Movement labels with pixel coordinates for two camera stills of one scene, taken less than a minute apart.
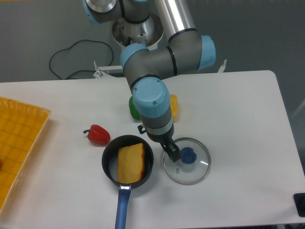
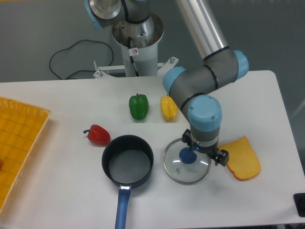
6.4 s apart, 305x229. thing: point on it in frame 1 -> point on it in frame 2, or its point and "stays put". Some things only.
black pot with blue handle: x=109 y=163 stays put
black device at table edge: x=299 y=199 stays put
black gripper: x=164 y=140 -> x=213 y=151
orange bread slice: x=131 y=162 -> x=243 y=161
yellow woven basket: x=22 y=126 stays put
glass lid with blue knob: x=194 y=165 stays put
